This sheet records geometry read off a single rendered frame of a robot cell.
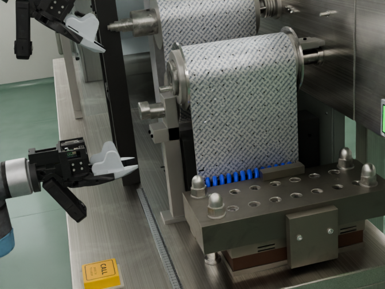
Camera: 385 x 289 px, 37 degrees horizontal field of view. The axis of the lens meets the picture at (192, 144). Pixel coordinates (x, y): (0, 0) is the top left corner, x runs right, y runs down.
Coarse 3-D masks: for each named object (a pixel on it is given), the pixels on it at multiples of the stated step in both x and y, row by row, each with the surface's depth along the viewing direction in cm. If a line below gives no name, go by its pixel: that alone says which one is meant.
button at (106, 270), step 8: (88, 264) 117; (96, 264) 116; (104, 264) 116; (112, 264) 116; (88, 272) 114; (96, 272) 114; (104, 272) 113; (112, 272) 113; (88, 280) 111; (96, 280) 111; (104, 280) 111; (112, 280) 112; (88, 288) 111; (96, 288) 112
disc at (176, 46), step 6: (174, 42) 121; (174, 48) 122; (180, 48) 117; (180, 54) 116; (186, 66) 115; (186, 72) 115; (186, 78) 115; (186, 84) 116; (186, 90) 117; (186, 96) 118; (186, 102) 119; (186, 108) 120
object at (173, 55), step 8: (176, 56) 117; (296, 56) 121; (176, 64) 117; (296, 64) 121; (296, 72) 122; (184, 80) 116; (296, 80) 124; (184, 88) 117; (176, 96) 123; (184, 96) 118
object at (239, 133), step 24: (240, 96) 120; (264, 96) 121; (288, 96) 123; (192, 120) 119; (216, 120) 120; (240, 120) 122; (264, 120) 123; (288, 120) 125; (216, 144) 122; (240, 144) 124; (264, 144) 125; (288, 144) 127; (216, 168) 124; (240, 168) 126
